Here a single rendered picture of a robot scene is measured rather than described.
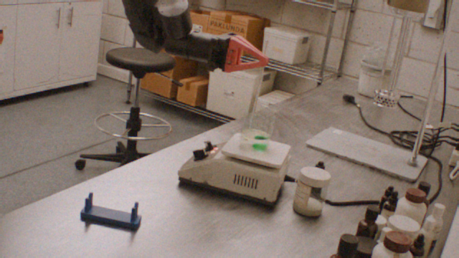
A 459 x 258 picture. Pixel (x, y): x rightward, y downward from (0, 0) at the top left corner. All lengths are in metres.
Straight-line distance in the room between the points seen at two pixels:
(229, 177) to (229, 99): 2.47
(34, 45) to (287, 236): 3.01
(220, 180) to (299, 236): 0.19
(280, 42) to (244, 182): 2.39
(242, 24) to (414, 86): 1.15
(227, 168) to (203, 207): 0.09
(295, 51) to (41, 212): 2.58
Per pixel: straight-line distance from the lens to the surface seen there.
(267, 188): 1.00
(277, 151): 1.05
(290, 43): 3.31
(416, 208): 0.98
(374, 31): 3.46
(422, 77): 3.43
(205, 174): 1.03
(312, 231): 0.97
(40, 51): 3.79
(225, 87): 3.46
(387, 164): 1.36
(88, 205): 0.90
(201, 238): 0.88
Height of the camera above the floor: 1.21
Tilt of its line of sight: 19 degrees down
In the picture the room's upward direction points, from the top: 9 degrees clockwise
